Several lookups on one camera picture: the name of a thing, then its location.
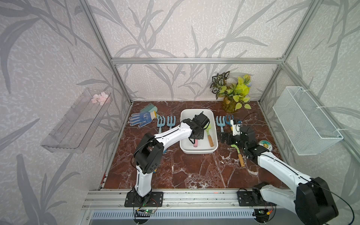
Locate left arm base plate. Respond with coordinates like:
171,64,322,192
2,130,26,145
124,190,164,208

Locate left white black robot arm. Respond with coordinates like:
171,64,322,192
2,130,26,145
134,114,210,197

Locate green rake wooden handle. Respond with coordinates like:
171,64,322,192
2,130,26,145
205,123,214,147

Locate teal rake white handle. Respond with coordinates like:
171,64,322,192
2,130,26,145
157,115,166,134

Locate blue white work glove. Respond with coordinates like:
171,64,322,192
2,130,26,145
128,111,157,128

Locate light blue hand rake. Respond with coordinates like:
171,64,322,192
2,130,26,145
166,116,176,129

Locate pink artificial flowers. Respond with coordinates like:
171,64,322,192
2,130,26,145
91,92,111,106

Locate teal rake light handle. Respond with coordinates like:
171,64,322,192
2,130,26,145
216,116,226,133

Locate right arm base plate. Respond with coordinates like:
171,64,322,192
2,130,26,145
237,188,276,209

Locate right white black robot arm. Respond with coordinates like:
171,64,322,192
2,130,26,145
217,127,339,225

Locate aluminium frame crossbar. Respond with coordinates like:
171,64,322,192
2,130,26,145
111,58,283,65

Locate white wire mesh basket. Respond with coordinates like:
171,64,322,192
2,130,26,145
273,86,344,156

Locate aluminium front rail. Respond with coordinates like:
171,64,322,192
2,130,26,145
81,189,321,210

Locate white storage box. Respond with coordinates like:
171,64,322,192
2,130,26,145
180,108,219,154

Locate dark patterned leaf plant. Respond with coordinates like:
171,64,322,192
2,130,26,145
210,71,230,99

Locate green potted plant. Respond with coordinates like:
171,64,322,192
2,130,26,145
217,74,252,113

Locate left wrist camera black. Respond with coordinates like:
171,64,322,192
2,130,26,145
193,112,210,129

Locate clear acrylic wall shelf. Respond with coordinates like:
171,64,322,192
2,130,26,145
40,88,113,154

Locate blue rake yellow handle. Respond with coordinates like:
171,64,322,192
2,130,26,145
225,114,234,126

